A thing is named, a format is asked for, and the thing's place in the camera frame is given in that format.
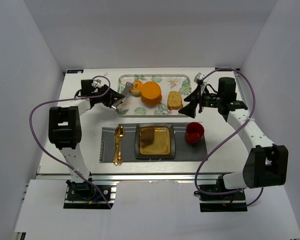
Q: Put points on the brown chocolate muffin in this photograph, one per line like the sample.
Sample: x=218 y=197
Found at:
x=147 y=135

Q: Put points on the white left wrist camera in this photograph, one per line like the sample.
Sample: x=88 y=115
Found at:
x=96 y=83

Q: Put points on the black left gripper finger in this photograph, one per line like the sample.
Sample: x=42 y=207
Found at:
x=115 y=95
x=114 y=104

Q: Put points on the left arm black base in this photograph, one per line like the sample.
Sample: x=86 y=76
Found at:
x=84 y=196

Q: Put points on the glazed ring donut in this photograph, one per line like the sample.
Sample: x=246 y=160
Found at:
x=136 y=87

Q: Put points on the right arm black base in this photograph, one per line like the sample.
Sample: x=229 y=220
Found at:
x=230 y=202

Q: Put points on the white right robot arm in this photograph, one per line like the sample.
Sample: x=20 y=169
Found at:
x=267 y=162

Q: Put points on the gold knife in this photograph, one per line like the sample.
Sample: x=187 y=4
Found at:
x=115 y=157

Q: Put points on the gold spoon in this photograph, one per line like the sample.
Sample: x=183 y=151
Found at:
x=120 y=136

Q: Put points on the red mug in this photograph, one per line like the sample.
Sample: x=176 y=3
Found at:
x=193 y=133

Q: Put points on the blue label sticker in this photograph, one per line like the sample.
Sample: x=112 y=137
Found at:
x=223 y=69
x=74 y=71

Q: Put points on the sliced bread loaf piece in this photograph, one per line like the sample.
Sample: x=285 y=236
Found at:
x=174 y=101

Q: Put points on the gold fork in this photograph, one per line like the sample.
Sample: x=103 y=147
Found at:
x=117 y=146

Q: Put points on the round orange cake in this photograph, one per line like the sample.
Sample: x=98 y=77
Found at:
x=151 y=93

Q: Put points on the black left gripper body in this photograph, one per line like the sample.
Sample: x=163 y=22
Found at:
x=109 y=96

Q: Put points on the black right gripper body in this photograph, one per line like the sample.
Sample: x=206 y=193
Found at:
x=198 y=100

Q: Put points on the metal tongs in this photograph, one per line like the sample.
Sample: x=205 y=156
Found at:
x=126 y=91

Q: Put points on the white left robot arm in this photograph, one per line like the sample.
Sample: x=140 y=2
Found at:
x=64 y=129

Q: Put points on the square black gold plate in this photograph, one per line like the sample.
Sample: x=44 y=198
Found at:
x=163 y=146

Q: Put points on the blue label sticker right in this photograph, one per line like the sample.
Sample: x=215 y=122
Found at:
x=223 y=69

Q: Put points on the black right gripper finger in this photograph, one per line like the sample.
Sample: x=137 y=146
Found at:
x=189 y=110
x=195 y=95

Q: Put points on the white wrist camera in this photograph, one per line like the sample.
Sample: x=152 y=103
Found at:
x=198 y=79
x=96 y=83

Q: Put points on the grey placemat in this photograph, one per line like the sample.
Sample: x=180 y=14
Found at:
x=184 y=152

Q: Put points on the blue label sticker left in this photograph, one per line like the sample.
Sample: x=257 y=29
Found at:
x=74 y=71

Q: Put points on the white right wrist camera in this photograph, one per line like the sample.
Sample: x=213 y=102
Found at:
x=198 y=79

